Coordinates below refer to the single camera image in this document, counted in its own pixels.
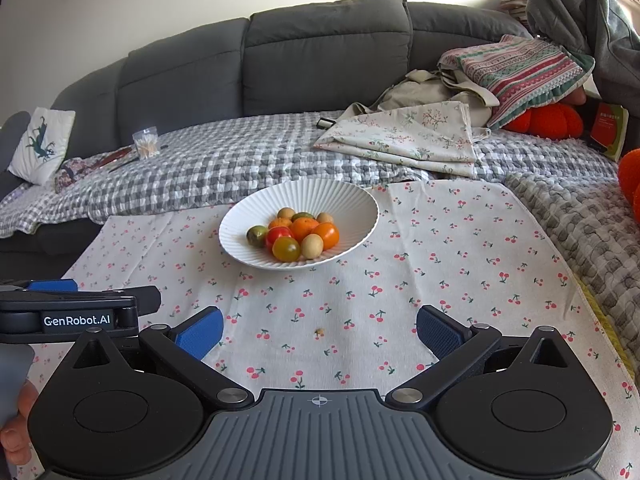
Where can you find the striped patterned pillow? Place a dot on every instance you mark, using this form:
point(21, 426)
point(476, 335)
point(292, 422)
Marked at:
point(520, 70)

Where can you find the beige longan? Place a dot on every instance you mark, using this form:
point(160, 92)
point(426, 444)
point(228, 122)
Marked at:
point(285, 212)
point(311, 247)
point(325, 218)

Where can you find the floral fabric pouch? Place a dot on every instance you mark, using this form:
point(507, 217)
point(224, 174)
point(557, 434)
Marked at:
point(75, 169)

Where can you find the grey knit blanket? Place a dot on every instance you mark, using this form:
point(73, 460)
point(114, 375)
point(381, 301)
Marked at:
point(575, 220)

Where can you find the person's left hand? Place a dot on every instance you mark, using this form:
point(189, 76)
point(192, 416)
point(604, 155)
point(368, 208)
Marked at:
point(15, 442)

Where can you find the cherry print cloth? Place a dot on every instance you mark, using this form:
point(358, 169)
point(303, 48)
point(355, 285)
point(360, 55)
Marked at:
point(400, 270)

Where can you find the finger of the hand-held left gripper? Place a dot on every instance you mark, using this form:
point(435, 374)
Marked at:
point(145, 300)
point(52, 285)

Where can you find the beige canvas bag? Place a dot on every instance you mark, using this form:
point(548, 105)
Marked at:
point(425, 90)

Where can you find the clear bag of cotton swabs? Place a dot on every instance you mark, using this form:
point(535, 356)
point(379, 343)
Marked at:
point(145, 142)

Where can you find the dark red flat packet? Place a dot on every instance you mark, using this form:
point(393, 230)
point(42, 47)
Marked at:
point(120, 154)

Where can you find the green tangerine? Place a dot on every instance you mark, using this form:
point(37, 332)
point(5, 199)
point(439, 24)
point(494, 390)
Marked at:
point(301, 216)

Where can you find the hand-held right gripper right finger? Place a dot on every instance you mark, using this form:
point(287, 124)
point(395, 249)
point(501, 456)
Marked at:
point(440, 332)

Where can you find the grey checkered blanket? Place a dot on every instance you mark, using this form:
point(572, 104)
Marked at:
point(225, 165)

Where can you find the floral beige cloth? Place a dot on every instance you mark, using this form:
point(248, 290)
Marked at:
point(415, 132)

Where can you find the small black white object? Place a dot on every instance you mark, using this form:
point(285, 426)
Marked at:
point(326, 122)

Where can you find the stack of papers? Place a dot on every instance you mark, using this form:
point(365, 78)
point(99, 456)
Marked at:
point(515, 2)

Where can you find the grey fleece garment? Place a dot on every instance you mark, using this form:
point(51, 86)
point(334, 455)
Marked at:
point(575, 10)

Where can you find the orange plush toy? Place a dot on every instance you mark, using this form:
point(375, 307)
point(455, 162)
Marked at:
point(545, 120)
point(631, 170)

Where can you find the white ribbed bowl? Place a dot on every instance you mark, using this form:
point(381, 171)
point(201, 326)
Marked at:
point(350, 215)

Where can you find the dark grey sofa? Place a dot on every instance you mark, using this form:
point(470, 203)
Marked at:
point(300, 60)

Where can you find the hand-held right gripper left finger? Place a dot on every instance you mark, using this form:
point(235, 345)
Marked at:
point(200, 332)

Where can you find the white printed cushion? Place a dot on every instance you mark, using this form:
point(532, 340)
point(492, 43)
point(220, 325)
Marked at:
point(42, 145)

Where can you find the green cover book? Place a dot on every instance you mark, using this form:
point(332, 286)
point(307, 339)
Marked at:
point(607, 132)

